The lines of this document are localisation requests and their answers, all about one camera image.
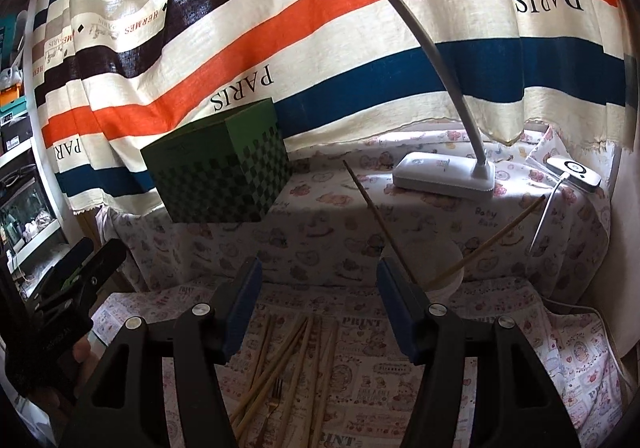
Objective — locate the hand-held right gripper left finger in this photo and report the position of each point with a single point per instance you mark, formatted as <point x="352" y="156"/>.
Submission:
<point x="245" y="308"/>

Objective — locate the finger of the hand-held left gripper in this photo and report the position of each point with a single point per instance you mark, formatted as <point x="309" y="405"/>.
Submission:
<point x="107" y="260"/>
<point x="80" y="253"/>

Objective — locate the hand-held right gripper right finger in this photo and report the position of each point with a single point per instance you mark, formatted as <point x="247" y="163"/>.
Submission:
<point x="400" y="313"/>

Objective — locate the pile of wooden chopsticks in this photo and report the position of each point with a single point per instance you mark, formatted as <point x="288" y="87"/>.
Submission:
<point x="274" y="363"/>

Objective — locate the white cup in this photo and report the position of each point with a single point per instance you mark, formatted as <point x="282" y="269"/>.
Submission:
<point x="445" y="268"/>

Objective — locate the dark brown chopstick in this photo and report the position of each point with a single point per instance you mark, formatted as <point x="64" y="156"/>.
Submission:
<point x="372" y="208"/>

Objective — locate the light bamboo chopstick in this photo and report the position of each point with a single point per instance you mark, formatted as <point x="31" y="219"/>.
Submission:
<point x="495" y="233"/>

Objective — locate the person's left hand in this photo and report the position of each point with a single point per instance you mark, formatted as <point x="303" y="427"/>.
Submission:
<point x="82" y="352"/>

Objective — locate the storage shelf unit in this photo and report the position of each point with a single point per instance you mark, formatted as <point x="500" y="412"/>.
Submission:
<point x="20" y="228"/>

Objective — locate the metal fork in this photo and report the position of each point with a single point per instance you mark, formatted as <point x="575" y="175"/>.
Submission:
<point x="276" y="390"/>

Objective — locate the printed bear tablecloth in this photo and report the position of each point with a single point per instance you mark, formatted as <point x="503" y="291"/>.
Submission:
<point x="350" y="238"/>

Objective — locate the green checkered box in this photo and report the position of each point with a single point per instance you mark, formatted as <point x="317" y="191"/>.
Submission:
<point x="215" y="178"/>

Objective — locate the teal storage box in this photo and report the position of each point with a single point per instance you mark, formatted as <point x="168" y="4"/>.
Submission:
<point x="11" y="107"/>

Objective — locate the orange storage box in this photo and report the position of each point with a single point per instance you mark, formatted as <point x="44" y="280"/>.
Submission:
<point x="10" y="92"/>

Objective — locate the white oval device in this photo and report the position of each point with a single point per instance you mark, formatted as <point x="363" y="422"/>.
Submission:
<point x="575" y="172"/>

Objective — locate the striped printed curtain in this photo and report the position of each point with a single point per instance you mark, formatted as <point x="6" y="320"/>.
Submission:
<point x="350" y="28"/>

